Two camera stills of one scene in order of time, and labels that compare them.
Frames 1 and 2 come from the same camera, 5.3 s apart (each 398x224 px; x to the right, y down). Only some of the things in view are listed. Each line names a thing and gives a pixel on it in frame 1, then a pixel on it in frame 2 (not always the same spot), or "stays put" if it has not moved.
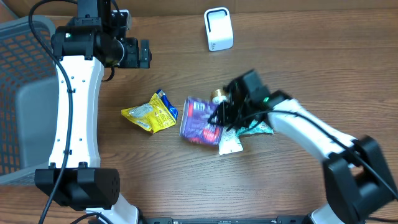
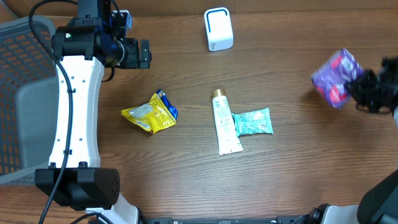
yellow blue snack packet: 155,116 stays put
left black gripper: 136,60 stays put
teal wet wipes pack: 255,127 stays put
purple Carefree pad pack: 195,127 -> 332,79
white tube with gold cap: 229,141 stays put
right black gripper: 226,110 -> 356,91
